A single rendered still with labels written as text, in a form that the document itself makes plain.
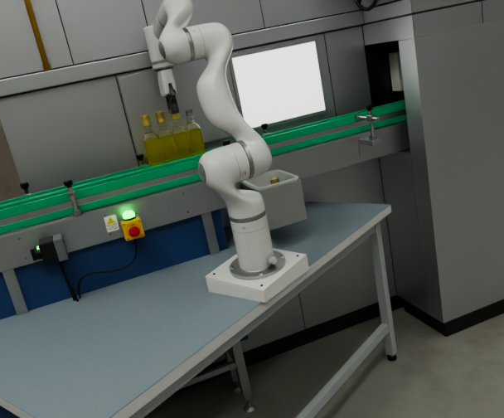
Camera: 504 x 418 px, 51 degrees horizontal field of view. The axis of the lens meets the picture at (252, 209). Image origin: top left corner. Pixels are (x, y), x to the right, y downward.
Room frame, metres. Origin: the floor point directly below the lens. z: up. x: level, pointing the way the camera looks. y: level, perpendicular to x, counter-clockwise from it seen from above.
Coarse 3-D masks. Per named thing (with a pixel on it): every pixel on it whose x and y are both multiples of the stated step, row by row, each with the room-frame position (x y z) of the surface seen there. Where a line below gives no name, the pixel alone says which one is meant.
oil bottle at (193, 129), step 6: (186, 126) 2.15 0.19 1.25; (192, 126) 2.13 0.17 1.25; (198, 126) 2.14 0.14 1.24; (192, 132) 2.13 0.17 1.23; (198, 132) 2.14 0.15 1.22; (192, 138) 2.13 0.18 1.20; (198, 138) 2.14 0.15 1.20; (192, 144) 2.13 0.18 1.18; (198, 144) 2.13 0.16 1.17; (192, 150) 2.13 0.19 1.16; (198, 150) 2.13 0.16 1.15; (204, 150) 2.14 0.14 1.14
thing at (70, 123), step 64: (0, 0) 2.14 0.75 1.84; (64, 0) 2.20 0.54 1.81; (128, 0) 2.27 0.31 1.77; (192, 0) 2.35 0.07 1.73; (256, 0) 2.43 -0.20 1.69; (320, 0) 2.52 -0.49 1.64; (0, 64) 2.12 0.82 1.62; (64, 64) 2.18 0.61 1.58; (128, 64) 2.23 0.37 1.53; (384, 64) 2.60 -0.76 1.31; (64, 128) 2.16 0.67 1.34; (128, 128) 2.24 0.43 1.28; (320, 192) 2.47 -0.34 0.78
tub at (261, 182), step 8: (264, 176) 2.10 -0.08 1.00; (272, 176) 2.11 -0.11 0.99; (280, 176) 2.08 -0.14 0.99; (288, 176) 2.00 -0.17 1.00; (296, 176) 1.94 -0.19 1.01; (248, 184) 1.97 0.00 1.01; (256, 184) 2.09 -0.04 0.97; (264, 184) 2.10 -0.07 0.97; (272, 184) 1.89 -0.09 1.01; (280, 184) 1.90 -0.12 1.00
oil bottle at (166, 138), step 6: (162, 132) 2.10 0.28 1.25; (168, 132) 2.10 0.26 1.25; (162, 138) 2.09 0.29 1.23; (168, 138) 2.10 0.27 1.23; (162, 144) 2.09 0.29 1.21; (168, 144) 2.10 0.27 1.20; (174, 144) 2.11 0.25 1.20; (162, 150) 2.09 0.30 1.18; (168, 150) 2.10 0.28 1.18; (174, 150) 2.10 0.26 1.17; (162, 156) 2.11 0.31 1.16; (168, 156) 2.10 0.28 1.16; (174, 156) 2.10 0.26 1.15; (168, 162) 2.09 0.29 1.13
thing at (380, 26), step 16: (384, 0) 2.38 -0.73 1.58; (400, 0) 2.28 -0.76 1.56; (416, 0) 2.22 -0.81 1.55; (432, 0) 2.24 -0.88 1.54; (448, 0) 2.27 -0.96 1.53; (464, 0) 2.29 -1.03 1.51; (480, 0) 2.32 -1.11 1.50; (496, 0) 2.34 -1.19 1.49; (368, 16) 2.51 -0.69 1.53; (384, 16) 2.39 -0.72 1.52; (400, 16) 2.29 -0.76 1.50; (416, 16) 2.22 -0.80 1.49; (432, 16) 2.24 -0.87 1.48; (448, 16) 2.27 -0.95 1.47; (464, 16) 2.29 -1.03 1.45; (480, 16) 2.31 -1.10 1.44; (496, 16) 2.34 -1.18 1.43; (368, 32) 2.53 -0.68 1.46; (384, 32) 2.41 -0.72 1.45; (400, 32) 2.29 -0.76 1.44; (416, 32) 2.22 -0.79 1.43; (432, 32) 2.24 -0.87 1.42
